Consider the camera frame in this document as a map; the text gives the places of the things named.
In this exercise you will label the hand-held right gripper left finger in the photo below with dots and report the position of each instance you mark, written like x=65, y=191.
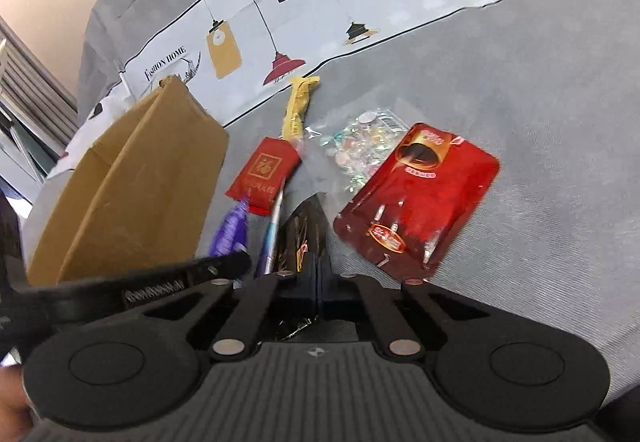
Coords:
x=307, y=287

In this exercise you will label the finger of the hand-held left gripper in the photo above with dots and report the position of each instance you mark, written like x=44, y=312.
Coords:
x=150, y=291

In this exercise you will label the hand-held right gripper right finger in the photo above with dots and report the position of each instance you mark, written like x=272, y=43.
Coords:
x=331, y=297

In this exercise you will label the black snack packet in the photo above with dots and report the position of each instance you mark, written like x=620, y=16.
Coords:
x=300, y=227

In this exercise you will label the purple snack packet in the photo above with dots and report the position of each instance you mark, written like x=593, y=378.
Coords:
x=232, y=227

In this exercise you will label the brown cardboard box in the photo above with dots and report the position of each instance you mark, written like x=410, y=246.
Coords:
x=150, y=182

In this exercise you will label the small red packet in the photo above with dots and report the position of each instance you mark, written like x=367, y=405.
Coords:
x=260, y=172

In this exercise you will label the large red snack packet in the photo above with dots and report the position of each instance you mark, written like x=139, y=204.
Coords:
x=425, y=202

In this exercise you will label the clear bag of candies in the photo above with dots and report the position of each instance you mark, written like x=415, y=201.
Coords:
x=350, y=147

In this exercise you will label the yellow snack bar packet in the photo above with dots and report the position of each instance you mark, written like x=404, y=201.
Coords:
x=297, y=112

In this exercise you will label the grey curtain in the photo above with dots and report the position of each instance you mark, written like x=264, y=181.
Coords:
x=35, y=82

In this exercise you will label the bed with printed sheet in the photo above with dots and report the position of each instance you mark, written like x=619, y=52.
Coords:
x=500, y=72

